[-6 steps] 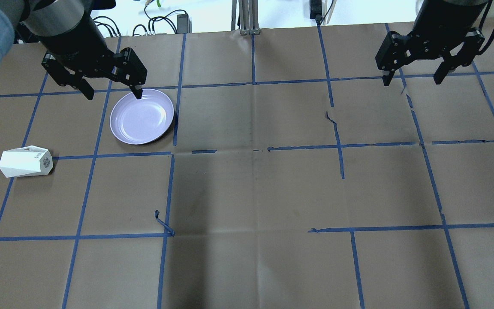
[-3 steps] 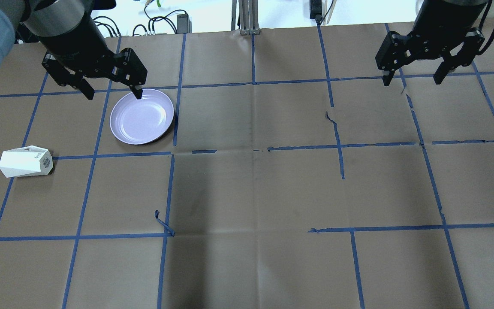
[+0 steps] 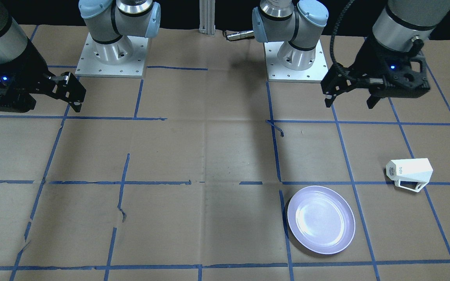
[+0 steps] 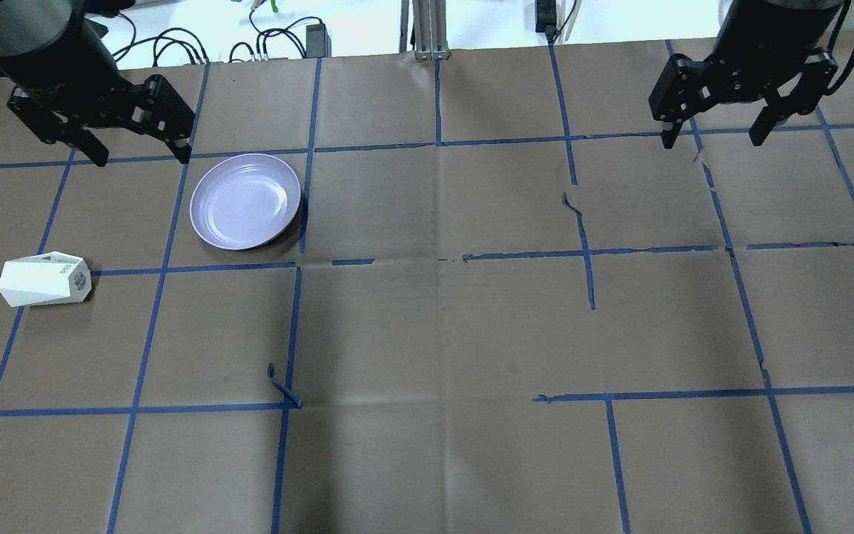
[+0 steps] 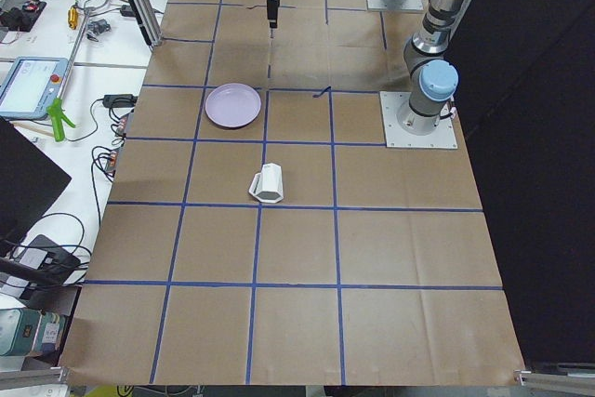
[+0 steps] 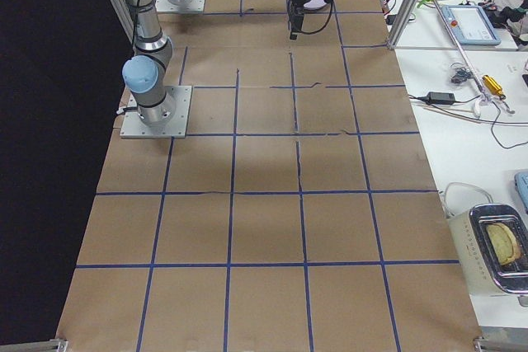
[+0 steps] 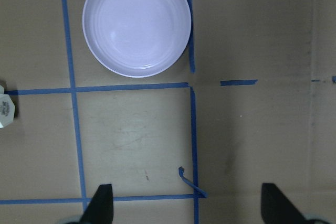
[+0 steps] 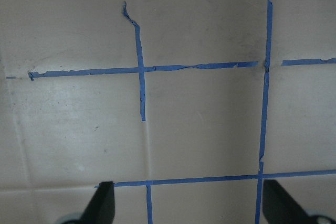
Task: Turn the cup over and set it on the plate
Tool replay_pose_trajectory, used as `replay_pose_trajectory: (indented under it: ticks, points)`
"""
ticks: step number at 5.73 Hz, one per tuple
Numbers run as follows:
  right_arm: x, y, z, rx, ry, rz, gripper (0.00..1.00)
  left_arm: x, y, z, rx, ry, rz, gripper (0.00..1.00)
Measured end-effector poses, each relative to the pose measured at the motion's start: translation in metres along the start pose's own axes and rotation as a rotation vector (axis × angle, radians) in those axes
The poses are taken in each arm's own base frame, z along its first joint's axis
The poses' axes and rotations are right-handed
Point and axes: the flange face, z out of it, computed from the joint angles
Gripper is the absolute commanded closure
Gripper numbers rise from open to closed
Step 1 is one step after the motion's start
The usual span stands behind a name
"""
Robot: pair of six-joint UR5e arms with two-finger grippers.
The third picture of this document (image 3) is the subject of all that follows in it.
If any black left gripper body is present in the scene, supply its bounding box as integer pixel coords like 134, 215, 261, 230
320, 35, 431, 98

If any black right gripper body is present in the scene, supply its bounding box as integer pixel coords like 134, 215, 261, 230
0, 40, 86, 113

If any white faceted cup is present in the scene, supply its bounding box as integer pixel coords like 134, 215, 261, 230
385, 158, 434, 193

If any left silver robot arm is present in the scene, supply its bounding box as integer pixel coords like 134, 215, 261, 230
252, 0, 450, 109

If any lavender plate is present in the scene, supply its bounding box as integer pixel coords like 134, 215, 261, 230
286, 185, 357, 255

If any black corrugated cable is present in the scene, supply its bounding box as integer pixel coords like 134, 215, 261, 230
329, 0, 360, 80

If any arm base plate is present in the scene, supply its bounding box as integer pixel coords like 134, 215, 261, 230
264, 40, 328, 83
75, 34, 150, 78

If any silver cable connector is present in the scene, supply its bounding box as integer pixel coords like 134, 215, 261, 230
223, 30, 255, 41

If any aluminium frame post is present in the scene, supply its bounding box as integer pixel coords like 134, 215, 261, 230
198, 0, 216, 37

